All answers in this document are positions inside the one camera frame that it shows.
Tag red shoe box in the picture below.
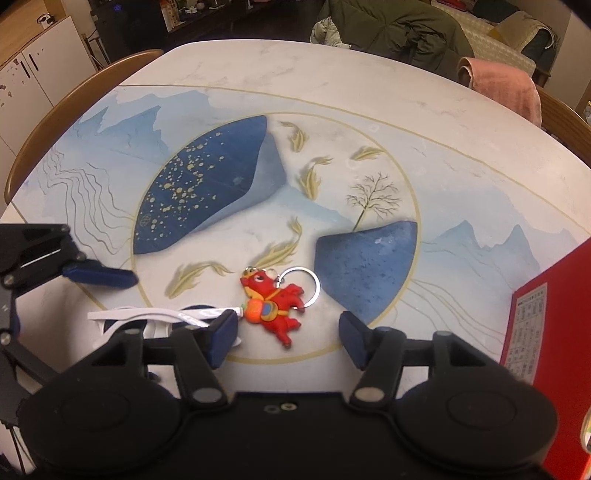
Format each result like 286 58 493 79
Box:
501 241 590 479

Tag olive green jacket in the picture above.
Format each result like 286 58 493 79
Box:
310 0 475 80

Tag red dragon keychain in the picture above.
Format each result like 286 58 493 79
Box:
239 266 321 349

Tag white frame sunglasses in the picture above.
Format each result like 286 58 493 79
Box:
87 306 226 348

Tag wooden chair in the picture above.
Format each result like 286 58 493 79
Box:
536 86 591 167
4 49 163 204

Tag pink towel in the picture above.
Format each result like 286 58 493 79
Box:
457 57 542 127

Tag sofa with blankets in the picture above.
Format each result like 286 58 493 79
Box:
431 1 559 87

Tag wooden chair left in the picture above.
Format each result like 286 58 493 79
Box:
4 49 163 204

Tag wooden chair right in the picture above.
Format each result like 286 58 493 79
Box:
536 86 591 167

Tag white cabinet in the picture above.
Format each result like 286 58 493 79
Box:
0 15 98 218

